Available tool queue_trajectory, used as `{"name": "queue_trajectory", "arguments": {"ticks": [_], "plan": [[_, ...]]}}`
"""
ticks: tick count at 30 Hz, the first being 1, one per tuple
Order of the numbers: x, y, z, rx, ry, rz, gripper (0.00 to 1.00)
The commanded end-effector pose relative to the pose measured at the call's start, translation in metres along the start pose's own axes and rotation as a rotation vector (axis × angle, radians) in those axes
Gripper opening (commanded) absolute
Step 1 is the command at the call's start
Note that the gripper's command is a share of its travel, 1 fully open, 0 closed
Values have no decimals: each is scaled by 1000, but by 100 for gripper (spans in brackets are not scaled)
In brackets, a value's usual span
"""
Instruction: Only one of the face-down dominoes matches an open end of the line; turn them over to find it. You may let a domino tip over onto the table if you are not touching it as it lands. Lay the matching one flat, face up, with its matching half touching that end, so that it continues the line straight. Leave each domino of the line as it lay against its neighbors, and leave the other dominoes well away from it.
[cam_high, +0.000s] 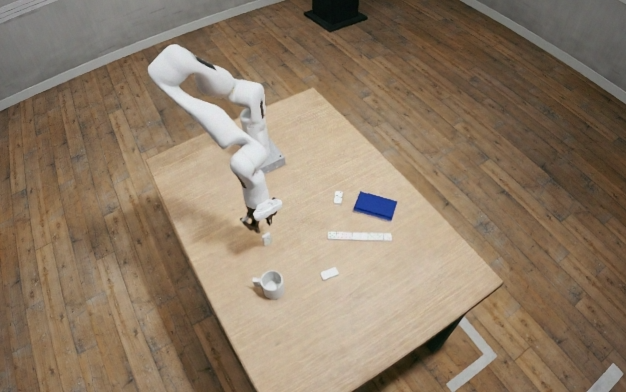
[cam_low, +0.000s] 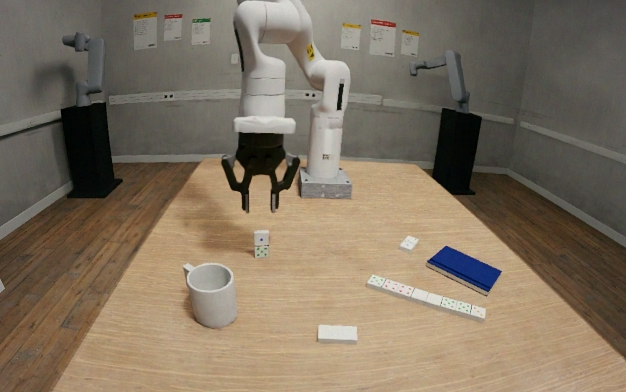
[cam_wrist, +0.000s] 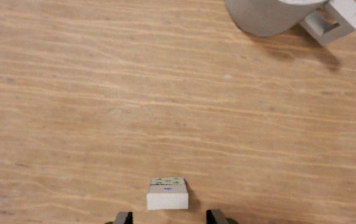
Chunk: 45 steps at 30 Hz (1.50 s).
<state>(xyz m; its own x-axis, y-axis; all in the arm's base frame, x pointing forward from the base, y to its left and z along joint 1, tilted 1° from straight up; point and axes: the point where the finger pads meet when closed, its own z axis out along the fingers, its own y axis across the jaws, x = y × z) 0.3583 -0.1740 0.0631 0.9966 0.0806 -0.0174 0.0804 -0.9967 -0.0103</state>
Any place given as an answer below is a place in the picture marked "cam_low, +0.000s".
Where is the white domino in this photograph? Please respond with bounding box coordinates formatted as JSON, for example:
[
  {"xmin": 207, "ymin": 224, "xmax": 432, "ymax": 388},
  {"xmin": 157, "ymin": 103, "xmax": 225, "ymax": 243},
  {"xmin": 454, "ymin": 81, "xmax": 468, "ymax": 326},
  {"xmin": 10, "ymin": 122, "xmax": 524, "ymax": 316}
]
[
  {"xmin": 425, "ymin": 293, "xmax": 457, "ymax": 314},
  {"xmin": 366, "ymin": 275, "xmax": 400, "ymax": 296},
  {"xmin": 399, "ymin": 236, "xmax": 419, "ymax": 254},
  {"xmin": 454, "ymin": 301, "xmax": 486, "ymax": 323},
  {"xmin": 318, "ymin": 325, "xmax": 357, "ymax": 344},
  {"xmin": 254, "ymin": 230, "xmax": 269, "ymax": 258},
  {"xmin": 395, "ymin": 284, "xmax": 429, "ymax": 306}
]

